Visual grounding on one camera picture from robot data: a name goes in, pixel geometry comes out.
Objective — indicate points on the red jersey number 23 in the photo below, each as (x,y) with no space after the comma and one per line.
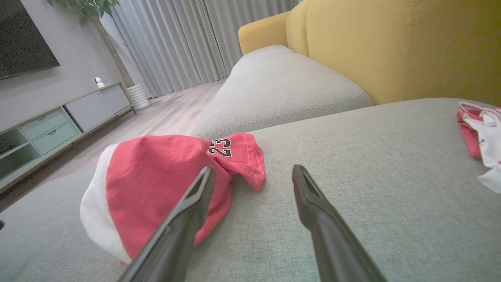
(148,176)

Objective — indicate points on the grey pleated curtain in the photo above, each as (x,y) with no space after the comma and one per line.
(176,39)

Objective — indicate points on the small white security camera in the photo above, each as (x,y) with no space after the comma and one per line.
(98,81)

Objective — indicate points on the black wall television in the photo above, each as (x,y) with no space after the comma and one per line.
(19,39)

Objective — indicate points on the red basketball jersey top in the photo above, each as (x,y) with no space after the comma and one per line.
(489,137)

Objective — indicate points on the white ribbed plant pot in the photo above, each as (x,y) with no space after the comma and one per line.
(137,98)

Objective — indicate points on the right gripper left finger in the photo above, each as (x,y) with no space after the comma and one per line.
(172,243)

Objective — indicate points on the grey and yellow sofa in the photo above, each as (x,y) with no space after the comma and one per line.
(372,176)

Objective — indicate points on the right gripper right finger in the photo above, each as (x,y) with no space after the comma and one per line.
(336,246)

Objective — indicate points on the yellow sofa back cushion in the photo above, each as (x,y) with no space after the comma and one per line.
(391,39)

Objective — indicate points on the small grey sofa seat cushion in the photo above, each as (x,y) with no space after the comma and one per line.
(282,86)

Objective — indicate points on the green indoor tree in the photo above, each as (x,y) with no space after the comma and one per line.
(84,8)

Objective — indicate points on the grey and green TV cabinet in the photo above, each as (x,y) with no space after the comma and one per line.
(94,105)

